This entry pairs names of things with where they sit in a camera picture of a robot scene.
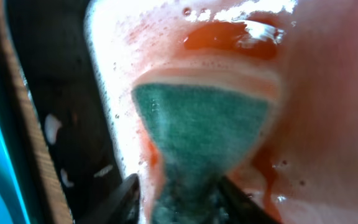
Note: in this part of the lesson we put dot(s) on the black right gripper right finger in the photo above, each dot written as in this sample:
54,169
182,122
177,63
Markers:
236,207

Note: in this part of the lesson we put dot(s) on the green pink sponge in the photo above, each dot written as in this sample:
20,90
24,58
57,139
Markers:
203,123

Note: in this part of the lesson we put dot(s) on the black tray with red water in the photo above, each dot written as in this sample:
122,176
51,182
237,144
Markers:
81,59

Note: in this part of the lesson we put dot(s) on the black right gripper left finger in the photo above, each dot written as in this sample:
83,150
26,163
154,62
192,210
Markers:
120,207

